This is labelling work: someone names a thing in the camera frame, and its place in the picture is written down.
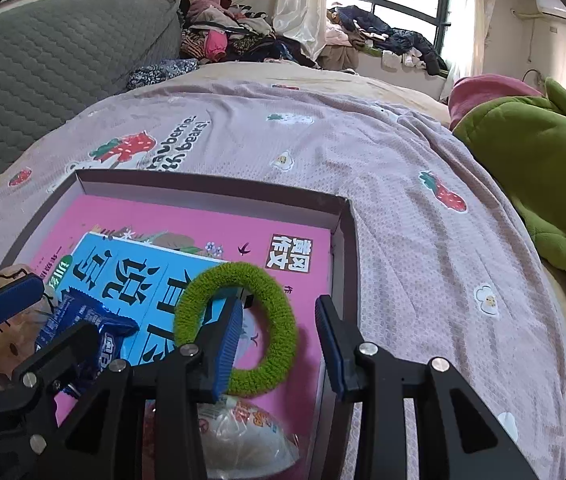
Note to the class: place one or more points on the pile of mixed clothes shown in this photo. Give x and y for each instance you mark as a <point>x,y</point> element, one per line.
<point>233,35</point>

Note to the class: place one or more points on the dark clothes on windowsill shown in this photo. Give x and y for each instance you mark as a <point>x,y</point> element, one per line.
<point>393,35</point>

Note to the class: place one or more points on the printed lilac bed sheet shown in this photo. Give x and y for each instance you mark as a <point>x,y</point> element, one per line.
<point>413,210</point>

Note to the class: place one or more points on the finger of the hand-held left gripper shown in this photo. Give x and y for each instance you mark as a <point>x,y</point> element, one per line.
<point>8,300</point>
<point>58,360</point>

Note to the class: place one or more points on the grey quilted headboard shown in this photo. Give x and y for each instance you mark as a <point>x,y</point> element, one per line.
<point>38,85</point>

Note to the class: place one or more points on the white sheer curtain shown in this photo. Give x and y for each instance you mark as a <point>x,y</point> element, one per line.
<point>468,25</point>

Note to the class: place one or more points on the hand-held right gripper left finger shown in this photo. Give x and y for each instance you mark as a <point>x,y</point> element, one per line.
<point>228,345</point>

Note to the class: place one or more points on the cream satin curtain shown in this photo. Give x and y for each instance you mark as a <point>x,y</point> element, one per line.
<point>300,5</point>

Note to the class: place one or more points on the small dark blue cookie packet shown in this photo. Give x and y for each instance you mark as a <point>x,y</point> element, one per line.
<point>78,320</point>

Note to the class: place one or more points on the grey cardboard box tray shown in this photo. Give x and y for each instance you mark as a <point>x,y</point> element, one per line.
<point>344,270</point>

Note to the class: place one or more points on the green fleece blanket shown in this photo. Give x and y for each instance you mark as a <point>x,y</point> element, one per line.
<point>553,170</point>

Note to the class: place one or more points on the pink blue book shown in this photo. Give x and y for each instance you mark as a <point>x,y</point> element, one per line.
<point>163,220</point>

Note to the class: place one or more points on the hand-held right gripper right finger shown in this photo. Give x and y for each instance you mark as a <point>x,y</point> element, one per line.
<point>330,345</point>

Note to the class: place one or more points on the red white toy egg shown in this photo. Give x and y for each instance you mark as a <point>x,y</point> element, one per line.
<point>248,435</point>

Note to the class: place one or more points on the pink blanket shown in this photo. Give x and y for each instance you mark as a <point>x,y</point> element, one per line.
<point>488,92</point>

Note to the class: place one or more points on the blue patterned cloth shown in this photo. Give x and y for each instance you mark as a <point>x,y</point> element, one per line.
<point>163,72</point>

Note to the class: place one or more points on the white air conditioner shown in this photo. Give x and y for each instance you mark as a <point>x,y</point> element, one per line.
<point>555,7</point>

